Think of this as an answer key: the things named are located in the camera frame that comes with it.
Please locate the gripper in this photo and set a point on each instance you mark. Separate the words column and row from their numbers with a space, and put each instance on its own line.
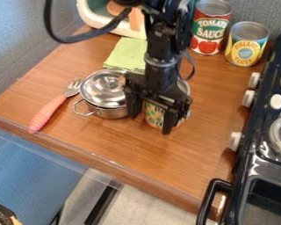
column 160, row 76

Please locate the green and orange can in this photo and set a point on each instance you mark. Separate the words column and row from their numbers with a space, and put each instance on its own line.
column 153, row 115

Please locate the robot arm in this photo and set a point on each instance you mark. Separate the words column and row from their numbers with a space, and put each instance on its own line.
column 162, row 35

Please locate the silver pot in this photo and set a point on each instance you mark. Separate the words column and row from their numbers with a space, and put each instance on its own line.
column 107, row 112

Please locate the silver lid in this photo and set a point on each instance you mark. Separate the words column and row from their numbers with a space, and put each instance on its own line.
column 105, row 88

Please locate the green cloth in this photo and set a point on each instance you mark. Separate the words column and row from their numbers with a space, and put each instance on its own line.
column 127, row 54

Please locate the red tomato can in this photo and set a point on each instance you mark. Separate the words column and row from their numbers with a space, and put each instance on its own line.
column 210, row 27

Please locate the toy sink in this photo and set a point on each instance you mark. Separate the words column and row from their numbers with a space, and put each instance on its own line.
column 96, row 14

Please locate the yellow pineapple can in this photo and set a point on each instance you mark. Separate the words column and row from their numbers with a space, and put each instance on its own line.
column 246, row 44

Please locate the toy stove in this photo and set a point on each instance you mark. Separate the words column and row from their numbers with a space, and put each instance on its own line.
column 266, row 140

